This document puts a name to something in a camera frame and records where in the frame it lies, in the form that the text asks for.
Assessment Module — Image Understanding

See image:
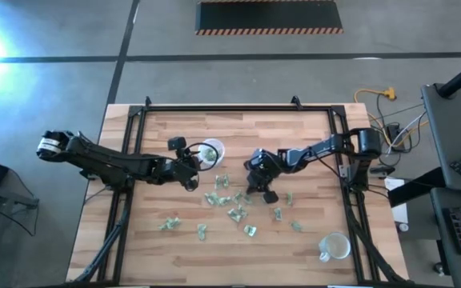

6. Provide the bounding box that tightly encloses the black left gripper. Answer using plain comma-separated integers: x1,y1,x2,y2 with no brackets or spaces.
164,150,208,192

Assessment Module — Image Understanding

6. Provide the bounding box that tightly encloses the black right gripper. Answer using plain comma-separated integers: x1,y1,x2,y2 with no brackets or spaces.
243,148,284,195

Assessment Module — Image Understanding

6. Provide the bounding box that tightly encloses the clear plastic cup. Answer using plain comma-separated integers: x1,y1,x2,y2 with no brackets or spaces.
197,137,226,168

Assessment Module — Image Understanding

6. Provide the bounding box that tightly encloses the clear glass mug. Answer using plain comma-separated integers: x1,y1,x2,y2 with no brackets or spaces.
317,231,352,263

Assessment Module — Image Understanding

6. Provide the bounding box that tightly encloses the white box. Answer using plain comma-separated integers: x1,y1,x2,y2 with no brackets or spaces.
383,178,410,226

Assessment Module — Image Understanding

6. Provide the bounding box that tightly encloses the black power strip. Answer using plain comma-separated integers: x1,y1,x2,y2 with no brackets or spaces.
386,122,402,142

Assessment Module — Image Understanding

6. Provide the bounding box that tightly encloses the black desk foot bar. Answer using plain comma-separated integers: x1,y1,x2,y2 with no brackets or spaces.
387,166,447,208

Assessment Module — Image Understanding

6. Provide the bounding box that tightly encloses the black hazard-striped floor mat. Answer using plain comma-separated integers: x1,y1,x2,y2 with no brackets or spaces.
194,0,345,37

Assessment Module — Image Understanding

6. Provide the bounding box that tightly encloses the black camera cable loop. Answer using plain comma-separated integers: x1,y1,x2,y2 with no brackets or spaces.
184,141,220,173

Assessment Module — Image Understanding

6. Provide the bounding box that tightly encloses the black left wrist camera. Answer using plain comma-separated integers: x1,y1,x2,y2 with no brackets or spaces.
167,136,188,152

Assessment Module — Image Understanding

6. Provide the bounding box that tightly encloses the black table frame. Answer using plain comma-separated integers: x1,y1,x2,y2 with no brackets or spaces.
65,94,410,288

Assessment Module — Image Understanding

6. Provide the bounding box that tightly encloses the white cable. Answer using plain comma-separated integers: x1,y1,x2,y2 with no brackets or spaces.
370,110,428,155

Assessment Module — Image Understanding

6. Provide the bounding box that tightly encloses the yellow extension cord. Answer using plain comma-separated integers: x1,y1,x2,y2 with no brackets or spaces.
353,86,431,150

